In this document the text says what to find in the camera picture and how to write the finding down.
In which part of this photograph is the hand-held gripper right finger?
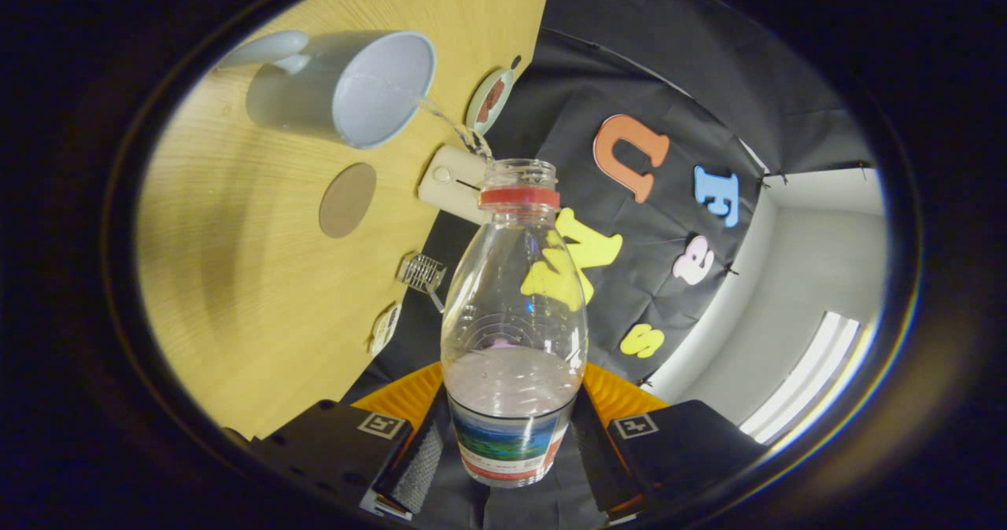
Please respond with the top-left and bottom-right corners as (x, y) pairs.
(572, 361), (769, 528)

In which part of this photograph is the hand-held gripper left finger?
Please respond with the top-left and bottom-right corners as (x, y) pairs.
(224, 361), (450, 520)

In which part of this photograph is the clear plastic juice bottle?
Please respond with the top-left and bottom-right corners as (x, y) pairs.
(441, 158), (589, 488)

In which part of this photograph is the round brown coaster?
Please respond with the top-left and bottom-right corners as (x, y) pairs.
(318, 162), (378, 240)

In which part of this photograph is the pale blue cup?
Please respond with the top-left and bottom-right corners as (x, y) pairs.
(216, 29), (438, 151)

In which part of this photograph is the white divided dish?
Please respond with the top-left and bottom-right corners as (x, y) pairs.
(367, 303), (403, 357)

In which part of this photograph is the long ceiling light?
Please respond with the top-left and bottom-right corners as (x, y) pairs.
(739, 311), (875, 445)

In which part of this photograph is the wooden table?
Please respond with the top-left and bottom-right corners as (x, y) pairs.
(134, 0), (557, 441)

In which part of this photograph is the white toaster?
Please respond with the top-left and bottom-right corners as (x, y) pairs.
(416, 144), (493, 226)

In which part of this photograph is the pale green plate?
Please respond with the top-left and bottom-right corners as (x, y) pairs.
(465, 67), (517, 137)

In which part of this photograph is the brown cookie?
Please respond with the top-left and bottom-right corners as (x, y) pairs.
(476, 79), (507, 123)

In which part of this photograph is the black backdrop cloth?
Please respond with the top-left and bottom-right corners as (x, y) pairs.
(338, 0), (879, 530)

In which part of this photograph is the metal wire utensil holder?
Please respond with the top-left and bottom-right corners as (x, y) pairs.
(395, 252), (448, 314)

